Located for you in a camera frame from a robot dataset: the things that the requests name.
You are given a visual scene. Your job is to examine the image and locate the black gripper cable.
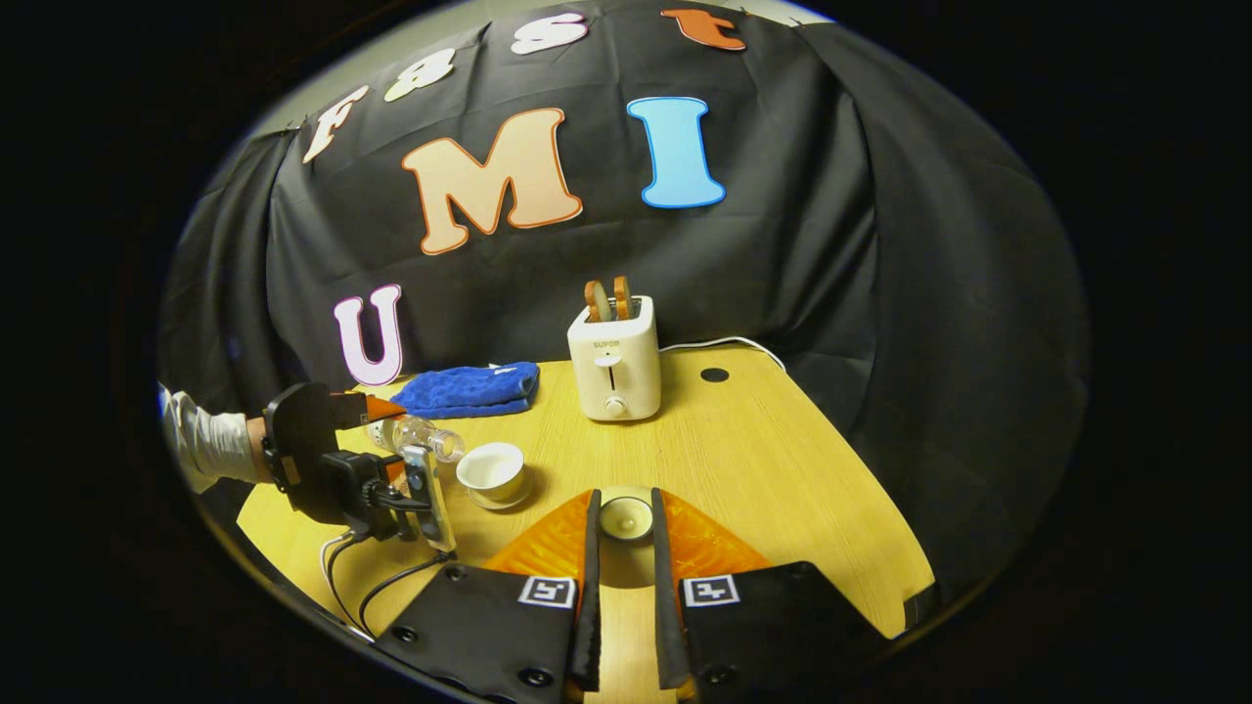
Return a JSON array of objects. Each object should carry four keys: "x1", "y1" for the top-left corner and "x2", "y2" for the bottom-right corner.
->
[
  {"x1": 357, "y1": 550, "x2": 458, "y2": 632},
  {"x1": 326, "y1": 533, "x2": 378, "y2": 637}
]

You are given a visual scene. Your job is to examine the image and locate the blue folded towel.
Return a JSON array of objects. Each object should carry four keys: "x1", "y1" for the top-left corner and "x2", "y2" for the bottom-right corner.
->
[{"x1": 389, "y1": 362, "x2": 541, "y2": 420}]

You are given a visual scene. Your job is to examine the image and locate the clear water bottle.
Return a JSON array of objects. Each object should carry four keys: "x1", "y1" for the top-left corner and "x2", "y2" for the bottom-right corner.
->
[{"x1": 367, "y1": 415, "x2": 466, "y2": 462}]

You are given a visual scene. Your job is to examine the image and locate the white toaster cable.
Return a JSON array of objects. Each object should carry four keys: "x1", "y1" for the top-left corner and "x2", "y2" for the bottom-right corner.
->
[{"x1": 657, "y1": 335, "x2": 788, "y2": 374}]

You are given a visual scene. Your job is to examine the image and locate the black backdrop cloth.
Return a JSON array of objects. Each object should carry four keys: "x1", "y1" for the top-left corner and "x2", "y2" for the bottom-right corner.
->
[{"x1": 156, "y1": 0, "x2": 1092, "y2": 627}]

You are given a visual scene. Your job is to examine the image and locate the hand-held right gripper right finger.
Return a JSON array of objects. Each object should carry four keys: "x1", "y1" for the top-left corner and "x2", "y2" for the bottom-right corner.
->
[{"x1": 649, "y1": 486, "x2": 889, "y2": 704}]

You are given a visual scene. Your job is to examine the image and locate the white toaster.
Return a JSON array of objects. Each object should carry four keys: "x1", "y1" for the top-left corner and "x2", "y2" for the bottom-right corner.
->
[{"x1": 567, "y1": 295, "x2": 662, "y2": 422}]

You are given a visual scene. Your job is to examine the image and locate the white saucer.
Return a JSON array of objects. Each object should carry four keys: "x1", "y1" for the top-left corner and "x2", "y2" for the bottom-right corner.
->
[{"x1": 465, "y1": 477, "x2": 534, "y2": 511}]

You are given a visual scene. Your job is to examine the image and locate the white teacup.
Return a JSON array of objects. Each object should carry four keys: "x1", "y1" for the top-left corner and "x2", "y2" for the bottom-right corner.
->
[{"x1": 456, "y1": 442, "x2": 526, "y2": 505}]

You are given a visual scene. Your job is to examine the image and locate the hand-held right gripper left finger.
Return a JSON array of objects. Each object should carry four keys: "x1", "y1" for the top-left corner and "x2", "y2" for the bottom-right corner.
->
[{"x1": 370, "y1": 487, "x2": 602, "y2": 704}]

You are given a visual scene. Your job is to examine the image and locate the white teacup lid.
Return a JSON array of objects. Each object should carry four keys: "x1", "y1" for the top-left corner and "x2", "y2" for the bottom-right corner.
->
[{"x1": 595, "y1": 485, "x2": 656, "y2": 588}]

